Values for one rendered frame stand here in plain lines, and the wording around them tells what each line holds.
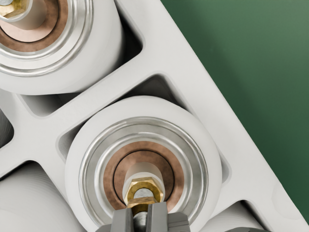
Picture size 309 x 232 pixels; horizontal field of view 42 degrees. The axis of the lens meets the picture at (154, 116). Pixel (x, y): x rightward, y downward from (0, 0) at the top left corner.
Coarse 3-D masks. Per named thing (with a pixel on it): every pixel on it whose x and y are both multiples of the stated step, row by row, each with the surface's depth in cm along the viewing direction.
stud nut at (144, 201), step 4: (132, 200) 17; (136, 200) 16; (140, 200) 16; (144, 200) 16; (148, 200) 16; (152, 200) 16; (128, 204) 16; (132, 204) 16; (136, 204) 16; (140, 204) 16; (144, 204) 16; (148, 204) 16; (132, 208) 16; (136, 208) 16; (140, 208) 16; (144, 208) 16; (132, 212) 16; (136, 212) 16
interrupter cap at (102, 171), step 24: (120, 120) 23; (144, 120) 23; (96, 144) 23; (120, 144) 23; (144, 144) 23; (168, 144) 23; (192, 144) 23; (96, 168) 23; (120, 168) 24; (168, 168) 24; (192, 168) 24; (96, 192) 23; (120, 192) 24; (168, 192) 24; (192, 192) 24; (96, 216) 23; (192, 216) 24
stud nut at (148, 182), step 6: (132, 180) 20; (138, 180) 20; (144, 180) 20; (150, 180) 20; (132, 186) 20; (138, 186) 20; (144, 186) 20; (150, 186) 20; (156, 186) 20; (126, 192) 20; (132, 192) 20; (156, 192) 20; (162, 192) 20; (126, 198) 20; (132, 198) 20; (156, 198) 20
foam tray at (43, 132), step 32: (128, 0) 30; (128, 32) 41; (160, 32) 30; (128, 64) 30; (160, 64) 30; (192, 64) 30; (0, 96) 30; (32, 96) 33; (64, 96) 41; (96, 96) 30; (128, 96) 41; (160, 96) 41; (192, 96) 31; (32, 128) 30; (64, 128) 30; (224, 128) 31; (0, 160) 31; (32, 160) 42; (64, 160) 31; (224, 160) 31; (256, 160) 31; (64, 192) 31; (224, 192) 31; (256, 192) 31; (288, 224) 31
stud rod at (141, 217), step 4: (144, 188) 20; (136, 192) 20; (140, 192) 19; (144, 192) 19; (148, 192) 19; (136, 196) 19; (140, 196) 18; (144, 196) 18; (148, 196) 19; (152, 196) 19; (140, 212) 16; (144, 212) 16; (136, 216) 16; (140, 216) 16; (144, 216) 15; (136, 220) 15; (140, 220) 15; (144, 220) 15; (136, 224) 15; (140, 224) 15; (144, 224) 15; (136, 228) 15; (140, 228) 15; (144, 228) 15
